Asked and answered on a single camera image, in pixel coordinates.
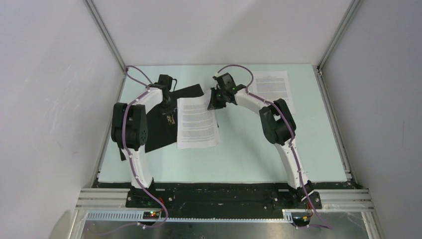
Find metal folder clip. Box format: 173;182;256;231
166;114;176;125

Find printed paper sheet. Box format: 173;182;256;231
177;90;220;149
251;71;296;114

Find red and black file folder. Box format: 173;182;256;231
125;84;204;152

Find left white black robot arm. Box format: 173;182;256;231
111;75;177;208

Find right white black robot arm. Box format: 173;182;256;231
208;73;314;208

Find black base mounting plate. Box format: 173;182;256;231
125;183;322;220

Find left controller board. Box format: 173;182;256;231
142;211;161;220

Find controller board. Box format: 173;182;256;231
142;211;161;220
292;216;311;228

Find right controller board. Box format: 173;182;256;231
292;216;311;228

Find aluminium frame rail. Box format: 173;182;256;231
76;189;375;223

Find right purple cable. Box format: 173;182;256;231
215;64;332;230

